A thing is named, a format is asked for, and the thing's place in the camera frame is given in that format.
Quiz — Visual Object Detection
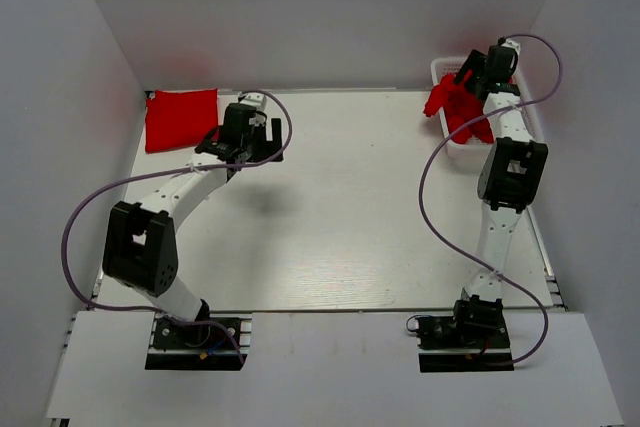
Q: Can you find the red t shirt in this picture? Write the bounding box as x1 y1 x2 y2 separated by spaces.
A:
145 89 219 154
423 74 482 122

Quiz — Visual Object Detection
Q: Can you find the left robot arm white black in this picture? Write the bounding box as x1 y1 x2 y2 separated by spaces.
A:
102 90 290 347

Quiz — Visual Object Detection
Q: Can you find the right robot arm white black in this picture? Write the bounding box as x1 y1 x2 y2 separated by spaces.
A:
451 39 548 347

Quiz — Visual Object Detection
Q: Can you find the white front cover board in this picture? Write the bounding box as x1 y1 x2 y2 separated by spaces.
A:
48 312 622 426

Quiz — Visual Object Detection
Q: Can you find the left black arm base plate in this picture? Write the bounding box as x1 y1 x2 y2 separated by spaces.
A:
145 316 251 372

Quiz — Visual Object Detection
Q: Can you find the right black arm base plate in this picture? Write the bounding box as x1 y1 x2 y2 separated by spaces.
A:
405 314 515 374

